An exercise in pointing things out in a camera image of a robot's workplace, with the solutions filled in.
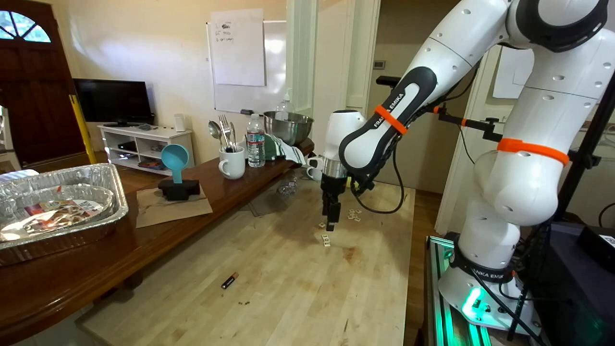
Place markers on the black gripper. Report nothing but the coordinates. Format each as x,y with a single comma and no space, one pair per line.
334,194

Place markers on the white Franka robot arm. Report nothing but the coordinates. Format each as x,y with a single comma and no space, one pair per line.
532,186

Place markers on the cream letter tile O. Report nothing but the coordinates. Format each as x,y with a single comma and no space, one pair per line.
324,240

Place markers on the white ceramic mug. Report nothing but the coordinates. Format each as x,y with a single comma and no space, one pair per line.
315,171
232,165

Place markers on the crumpled clear plastic wrap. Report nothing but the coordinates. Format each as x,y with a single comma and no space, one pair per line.
282,194

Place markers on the green striped white towel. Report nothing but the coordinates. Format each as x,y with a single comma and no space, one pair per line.
290,153

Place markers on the stainless steel mixing bowl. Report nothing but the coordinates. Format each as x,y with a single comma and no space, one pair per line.
292,128

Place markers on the clear plastic water bottle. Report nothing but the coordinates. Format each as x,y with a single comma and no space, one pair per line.
255,146

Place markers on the black marker pen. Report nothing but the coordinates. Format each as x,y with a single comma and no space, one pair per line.
230,282

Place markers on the aluminium robot stand green light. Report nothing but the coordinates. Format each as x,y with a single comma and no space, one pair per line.
443,301

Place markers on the metal spoon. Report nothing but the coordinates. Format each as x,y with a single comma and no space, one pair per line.
219,130

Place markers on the black funnel base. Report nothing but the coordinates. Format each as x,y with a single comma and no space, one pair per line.
178,192

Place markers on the black boom rod orange clamps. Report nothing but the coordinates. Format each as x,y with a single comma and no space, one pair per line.
472,122

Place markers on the brown paper sheet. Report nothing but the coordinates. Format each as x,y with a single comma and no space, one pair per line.
155,215

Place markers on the white television stand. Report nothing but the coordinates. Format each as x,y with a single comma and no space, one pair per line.
147,149

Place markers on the black flat television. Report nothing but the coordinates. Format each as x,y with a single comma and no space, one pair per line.
115,101

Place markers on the black computer box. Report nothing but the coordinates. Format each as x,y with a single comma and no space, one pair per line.
578,290

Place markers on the black tripod pole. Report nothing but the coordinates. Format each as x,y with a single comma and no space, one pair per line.
588,157

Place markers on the yellow stick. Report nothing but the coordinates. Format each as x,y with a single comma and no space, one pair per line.
82,128

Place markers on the aluminium foil tray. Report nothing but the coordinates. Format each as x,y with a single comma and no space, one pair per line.
59,205

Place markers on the dark brown wooden counter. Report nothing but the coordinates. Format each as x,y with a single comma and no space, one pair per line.
59,282

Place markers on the dark wooden door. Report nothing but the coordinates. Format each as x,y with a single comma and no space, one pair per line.
36,97

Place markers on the white wall whiteboard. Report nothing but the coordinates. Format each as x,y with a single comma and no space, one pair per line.
238,51

